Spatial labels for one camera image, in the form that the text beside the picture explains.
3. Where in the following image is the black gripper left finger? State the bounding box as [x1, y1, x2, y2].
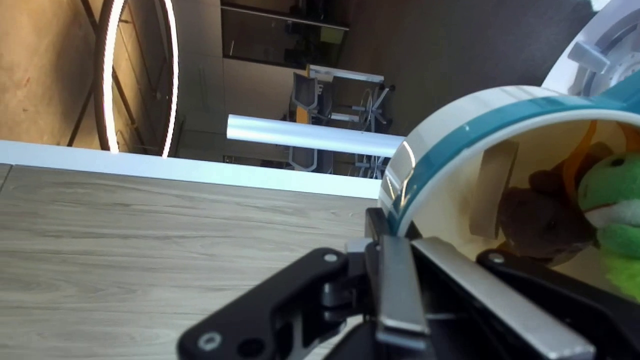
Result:
[175, 205, 434, 360]

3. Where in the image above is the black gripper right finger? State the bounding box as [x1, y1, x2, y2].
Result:
[411, 236, 640, 360]

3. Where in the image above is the white pot with teal band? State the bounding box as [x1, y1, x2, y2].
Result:
[376, 82, 640, 306]

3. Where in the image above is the brown toy food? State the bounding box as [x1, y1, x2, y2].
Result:
[497, 168, 600, 263]

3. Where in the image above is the dark green felt toy food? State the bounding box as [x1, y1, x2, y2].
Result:
[575, 152, 640, 213]

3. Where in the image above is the dark office chair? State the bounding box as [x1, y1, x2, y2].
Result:
[349, 83, 396, 179]

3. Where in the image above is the orange translucent toy ring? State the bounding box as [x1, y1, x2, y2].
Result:
[560, 119, 640, 196]

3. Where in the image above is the round ceiling ring light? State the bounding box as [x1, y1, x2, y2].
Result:
[93, 0, 181, 159]

